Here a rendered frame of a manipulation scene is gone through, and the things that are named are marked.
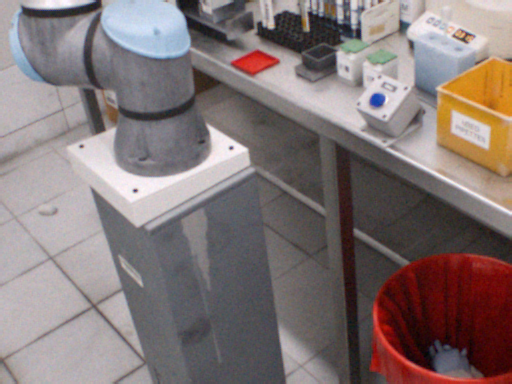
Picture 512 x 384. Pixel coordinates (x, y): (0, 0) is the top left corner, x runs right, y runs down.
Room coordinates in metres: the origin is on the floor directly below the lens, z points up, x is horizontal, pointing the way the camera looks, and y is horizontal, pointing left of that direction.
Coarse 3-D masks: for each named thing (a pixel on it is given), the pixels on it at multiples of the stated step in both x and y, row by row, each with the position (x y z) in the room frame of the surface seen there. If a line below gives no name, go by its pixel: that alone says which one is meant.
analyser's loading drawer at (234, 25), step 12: (192, 0) 1.56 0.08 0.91; (192, 12) 1.49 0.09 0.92; (216, 12) 1.42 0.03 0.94; (228, 12) 1.44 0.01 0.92; (252, 12) 1.40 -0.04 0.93; (216, 24) 1.41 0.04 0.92; (228, 24) 1.37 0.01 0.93; (240, 24) 1.39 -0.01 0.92; (252, 24) 1.40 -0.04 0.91; (228, 36) 1.37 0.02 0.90
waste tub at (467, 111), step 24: (480, 72) 0.99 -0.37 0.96; (504, 72) 0.98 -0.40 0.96; (456, 96) 0.91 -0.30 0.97; (480, 96) 0.99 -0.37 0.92; (504, 96) 0.98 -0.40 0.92; (456, 120) 0.90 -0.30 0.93; (480, 120) 0.87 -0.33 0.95; (504, 120) 0.83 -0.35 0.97; (456, 144) 0.90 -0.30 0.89; (480, 144) 0.87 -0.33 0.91; (504, 144) 0.83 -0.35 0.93; (504, 168) 0.83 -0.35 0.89
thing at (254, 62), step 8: (248, 56) 1.32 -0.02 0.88; (256, 56) 1.32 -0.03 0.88; (264, 56) 1.31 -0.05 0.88; (272, 56) 1.29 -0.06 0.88; (232, 64) 1.30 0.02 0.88; (240, 64) 1.29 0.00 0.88; (248, 64) 1.29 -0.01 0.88; (256, 64) 1.28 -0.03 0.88; (264, 64) 1.28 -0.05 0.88; (272, 64) 1.27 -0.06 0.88; (248, 72) 1.25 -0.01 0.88; (256, 72) 1.25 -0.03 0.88
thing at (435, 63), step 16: (432, 32) 1.12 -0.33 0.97; (416, 48) 1.10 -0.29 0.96; (432, 48) 1.07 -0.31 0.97; (448, 48) 1.05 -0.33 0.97; (464, 48) 1.05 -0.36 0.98; (416, 64) 1.10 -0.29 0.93; (432, 64) 1.07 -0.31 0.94; (448, 64) 1.04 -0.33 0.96; (464, 64) 1.03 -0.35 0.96; (416, 80) 1.10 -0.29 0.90; (432, 80) 1.07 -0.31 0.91; (448, 80) 1.04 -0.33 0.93; (416, 96) 1.08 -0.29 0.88; (432, 96) 1.06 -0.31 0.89
